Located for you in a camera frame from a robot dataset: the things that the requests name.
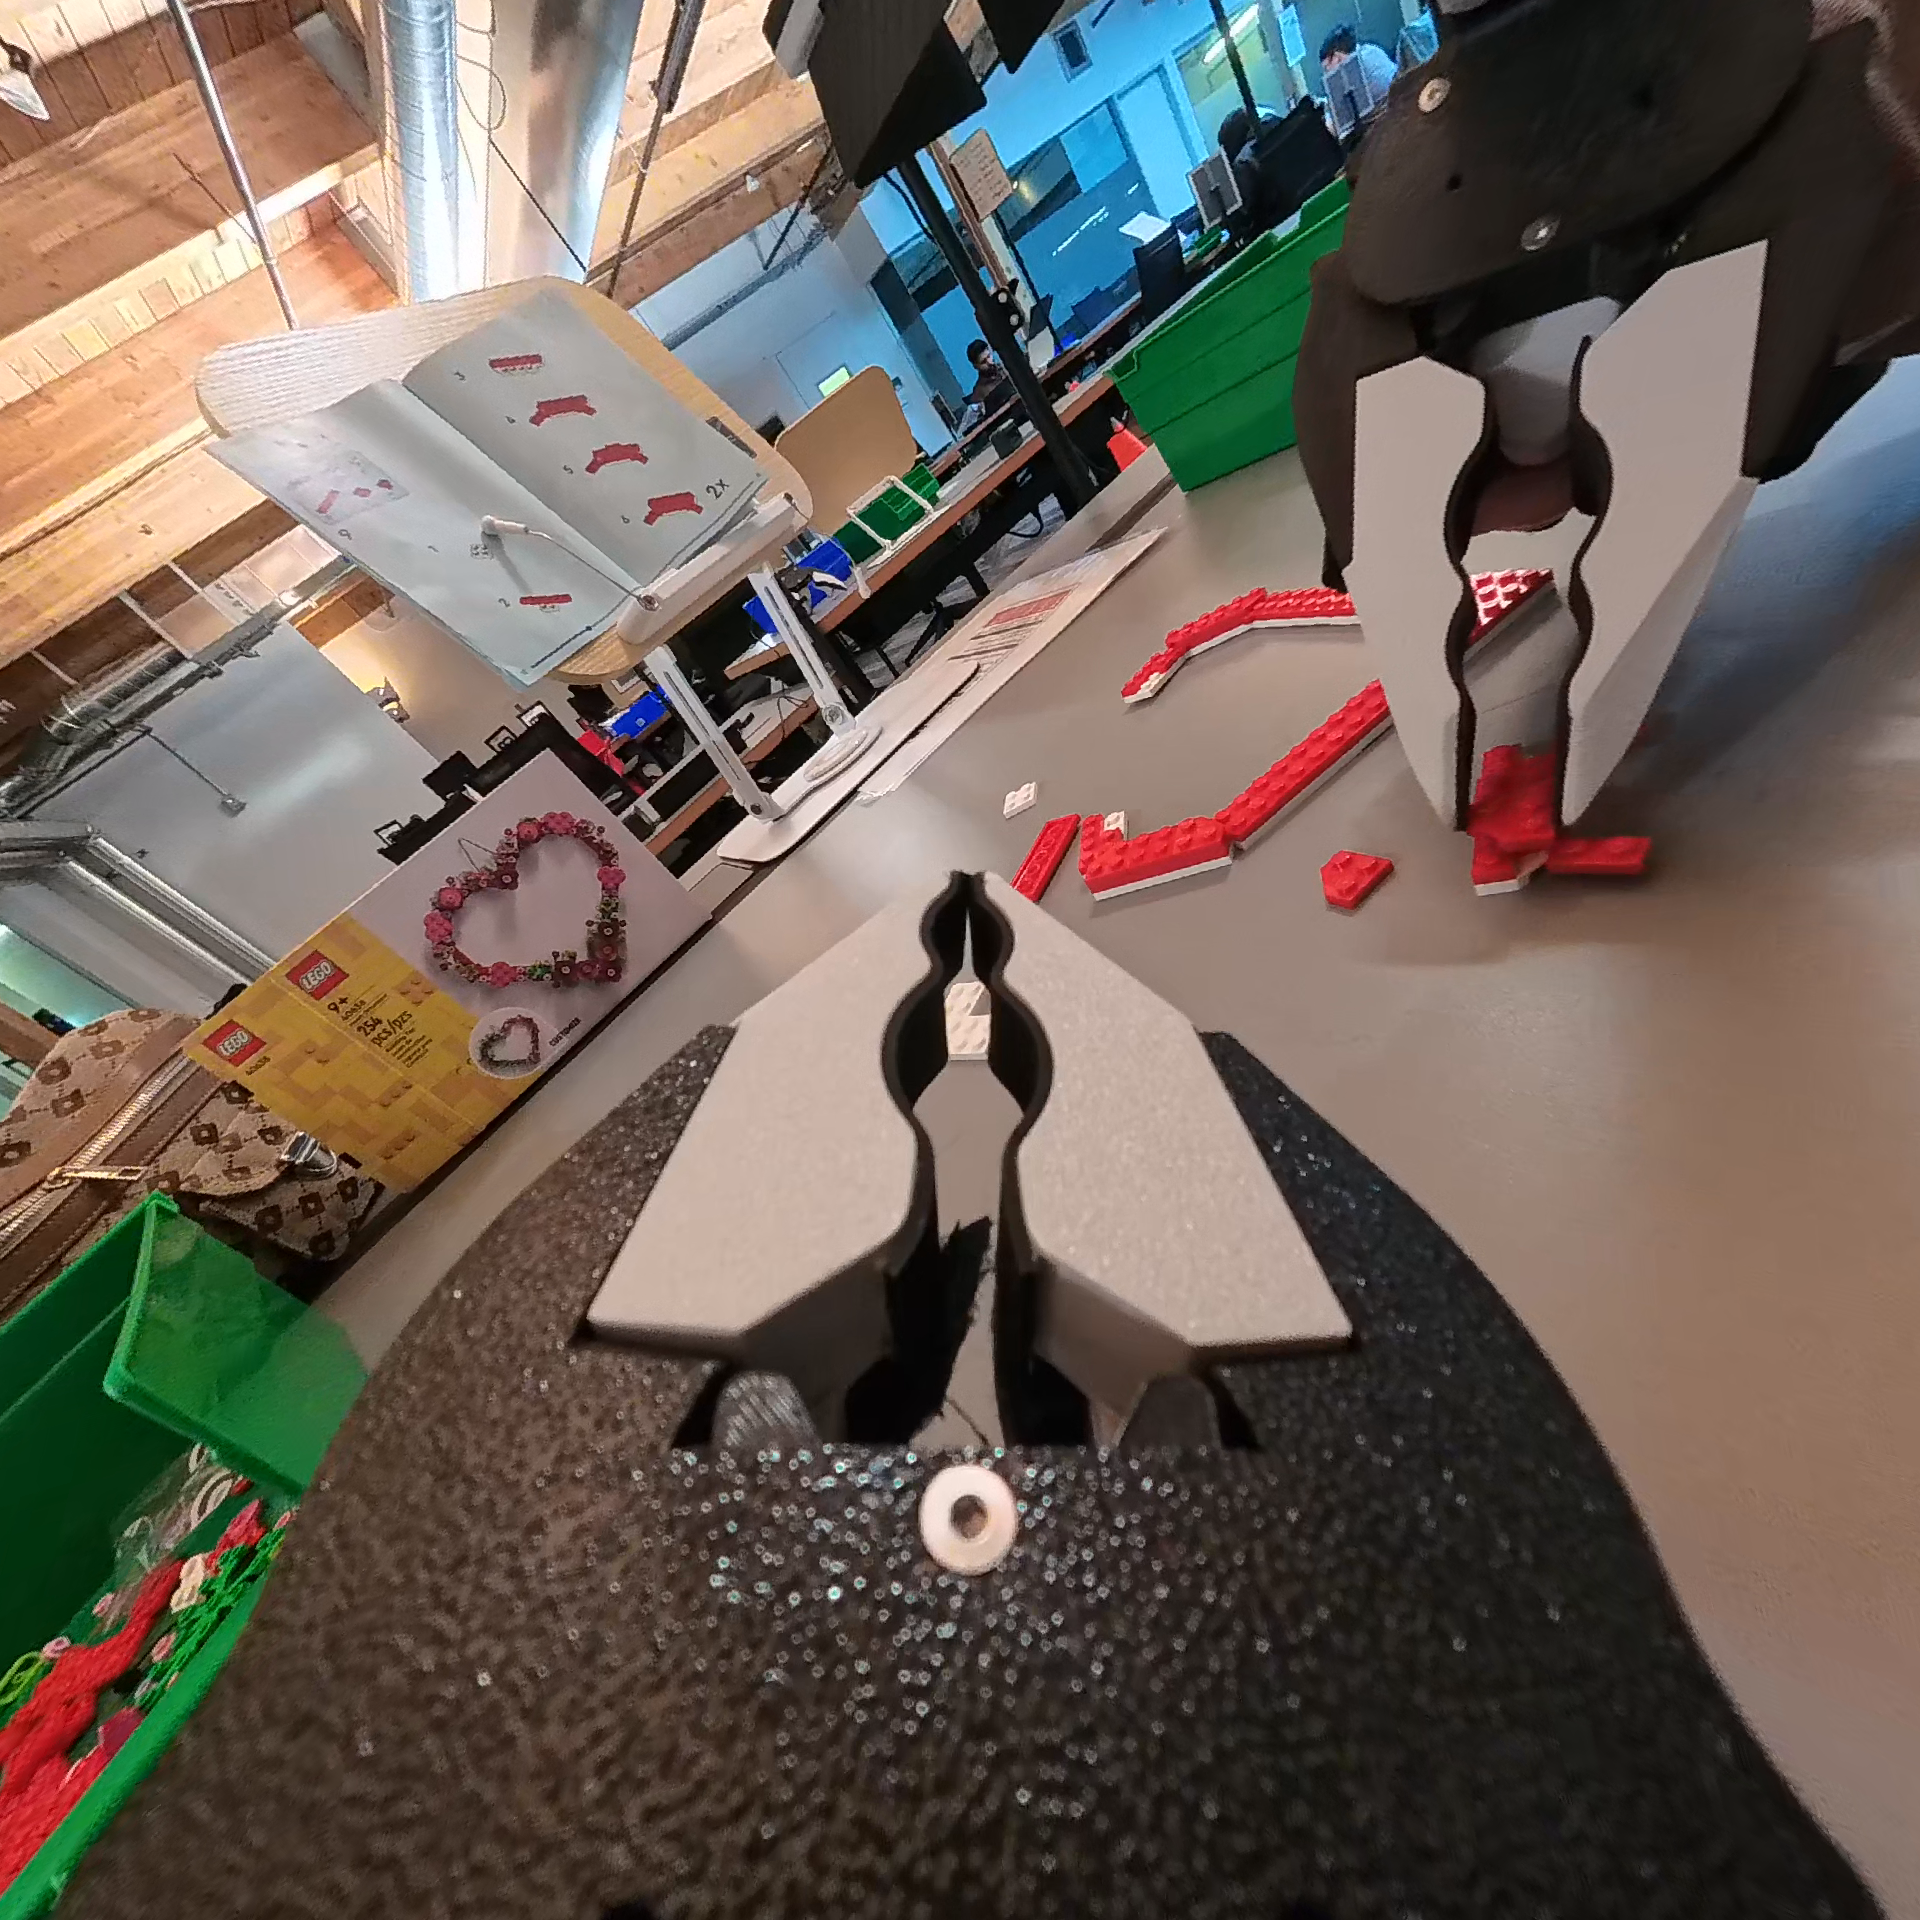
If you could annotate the lego set box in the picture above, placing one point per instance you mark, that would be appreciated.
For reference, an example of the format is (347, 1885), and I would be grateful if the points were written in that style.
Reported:
(376, 1081)

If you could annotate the person's right forearm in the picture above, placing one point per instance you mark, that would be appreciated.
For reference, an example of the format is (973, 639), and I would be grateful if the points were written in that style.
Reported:
(1876, 149)

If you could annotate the red wedge lego plate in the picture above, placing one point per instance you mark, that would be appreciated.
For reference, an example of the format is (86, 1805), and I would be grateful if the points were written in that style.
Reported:
(1355, 878)

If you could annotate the brown patterned bag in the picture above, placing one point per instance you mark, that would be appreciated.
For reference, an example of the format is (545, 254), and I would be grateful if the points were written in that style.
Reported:
(89, 1097)

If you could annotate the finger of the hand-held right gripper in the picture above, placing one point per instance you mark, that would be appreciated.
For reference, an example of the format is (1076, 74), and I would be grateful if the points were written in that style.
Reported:
(1403, 525)
(1672, 481)

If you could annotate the lego instruction booklet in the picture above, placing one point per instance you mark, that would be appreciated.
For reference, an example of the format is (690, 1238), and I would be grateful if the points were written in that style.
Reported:
(496, 495)

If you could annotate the thin metal rod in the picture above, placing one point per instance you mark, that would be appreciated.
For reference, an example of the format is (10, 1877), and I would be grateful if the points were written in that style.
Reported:
(230, 149)

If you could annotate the small red cone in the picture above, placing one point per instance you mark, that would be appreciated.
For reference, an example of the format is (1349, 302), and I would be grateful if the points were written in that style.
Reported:
(1129, 448)

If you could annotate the silver ventilation duct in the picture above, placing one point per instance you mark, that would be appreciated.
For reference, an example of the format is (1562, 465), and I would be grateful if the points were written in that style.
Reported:
(449, 149)

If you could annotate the green plastic bin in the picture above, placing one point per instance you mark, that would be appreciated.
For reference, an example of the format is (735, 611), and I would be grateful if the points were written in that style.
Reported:
(195, 1349)

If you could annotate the long red lego assembly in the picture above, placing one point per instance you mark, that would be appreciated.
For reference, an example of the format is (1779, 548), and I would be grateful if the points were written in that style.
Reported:
(1290, 782)

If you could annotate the pile of lego pieces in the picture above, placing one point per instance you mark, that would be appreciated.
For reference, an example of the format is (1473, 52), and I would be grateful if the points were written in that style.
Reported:
(62, 1724)

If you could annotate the stacked green plastic bins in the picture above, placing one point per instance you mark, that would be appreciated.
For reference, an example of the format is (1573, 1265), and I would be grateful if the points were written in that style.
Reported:
(1229, 391)

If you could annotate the flat cardboard sheet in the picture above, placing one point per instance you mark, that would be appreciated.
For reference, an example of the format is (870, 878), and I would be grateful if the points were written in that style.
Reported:
(960, 661)

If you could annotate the curved red lego assembly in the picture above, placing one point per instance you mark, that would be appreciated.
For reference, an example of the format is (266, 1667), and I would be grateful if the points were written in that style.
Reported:
(1243, 615)

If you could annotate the narrow red lego plate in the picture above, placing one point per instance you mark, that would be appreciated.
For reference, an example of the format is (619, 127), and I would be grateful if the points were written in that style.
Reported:
(1046, 858)

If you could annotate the black stand pole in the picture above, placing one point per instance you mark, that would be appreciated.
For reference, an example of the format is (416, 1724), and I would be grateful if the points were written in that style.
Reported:
(985, 302)

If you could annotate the blue storage bins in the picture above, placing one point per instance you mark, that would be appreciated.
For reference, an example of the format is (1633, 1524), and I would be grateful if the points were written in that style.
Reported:
(823, 571)

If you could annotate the black overhead monitor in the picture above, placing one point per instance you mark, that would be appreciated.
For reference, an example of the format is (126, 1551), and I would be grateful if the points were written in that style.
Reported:
(885, 77)

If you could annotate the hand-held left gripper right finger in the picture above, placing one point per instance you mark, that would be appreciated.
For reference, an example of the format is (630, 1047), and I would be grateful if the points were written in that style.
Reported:
(1169, 1184)

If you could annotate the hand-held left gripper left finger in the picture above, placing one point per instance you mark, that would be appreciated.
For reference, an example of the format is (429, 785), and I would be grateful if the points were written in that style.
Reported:
(749, 1171)

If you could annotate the person's right hand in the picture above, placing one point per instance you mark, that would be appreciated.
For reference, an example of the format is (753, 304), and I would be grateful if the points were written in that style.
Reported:
(1525, 505)

